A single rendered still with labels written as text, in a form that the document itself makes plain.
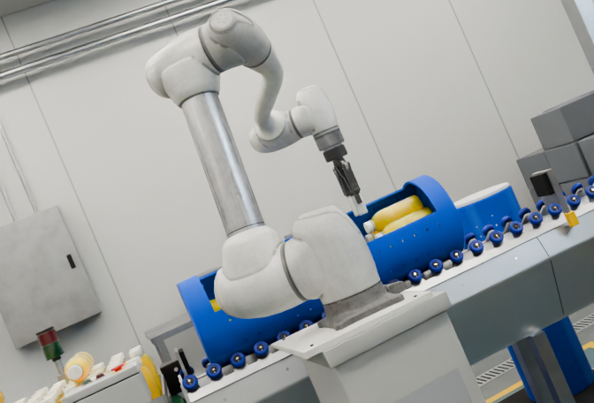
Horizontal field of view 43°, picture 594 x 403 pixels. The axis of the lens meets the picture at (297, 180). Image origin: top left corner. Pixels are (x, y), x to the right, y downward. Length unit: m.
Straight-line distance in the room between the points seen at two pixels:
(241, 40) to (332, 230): 0.54
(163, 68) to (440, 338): 0.96
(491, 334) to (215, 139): 1.12
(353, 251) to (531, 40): 5.40
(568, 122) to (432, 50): 1.52
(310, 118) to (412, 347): 0.93
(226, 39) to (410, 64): 4.58
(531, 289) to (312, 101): 0.92
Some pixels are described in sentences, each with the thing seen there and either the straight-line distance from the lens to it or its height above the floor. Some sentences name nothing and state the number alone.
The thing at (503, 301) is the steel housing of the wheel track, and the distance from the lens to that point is 2.48.
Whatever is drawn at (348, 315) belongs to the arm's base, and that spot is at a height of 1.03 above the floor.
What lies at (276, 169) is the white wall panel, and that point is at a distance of 5.87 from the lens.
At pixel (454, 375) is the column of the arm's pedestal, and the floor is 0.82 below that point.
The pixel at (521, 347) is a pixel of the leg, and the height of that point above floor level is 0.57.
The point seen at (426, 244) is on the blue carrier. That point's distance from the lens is 2.37.
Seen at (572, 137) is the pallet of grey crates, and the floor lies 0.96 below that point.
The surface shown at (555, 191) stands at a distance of 2.66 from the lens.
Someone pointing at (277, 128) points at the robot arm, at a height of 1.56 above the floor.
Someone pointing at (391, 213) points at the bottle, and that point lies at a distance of 2.44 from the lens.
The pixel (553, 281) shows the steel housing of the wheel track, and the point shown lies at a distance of 2.57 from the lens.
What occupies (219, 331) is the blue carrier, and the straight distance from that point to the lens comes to 2.23.
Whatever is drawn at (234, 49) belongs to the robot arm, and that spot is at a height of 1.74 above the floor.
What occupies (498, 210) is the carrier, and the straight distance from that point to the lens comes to 3.19.
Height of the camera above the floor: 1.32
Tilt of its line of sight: 1 degrees up
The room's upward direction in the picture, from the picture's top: 23 degrees counter-clockwise
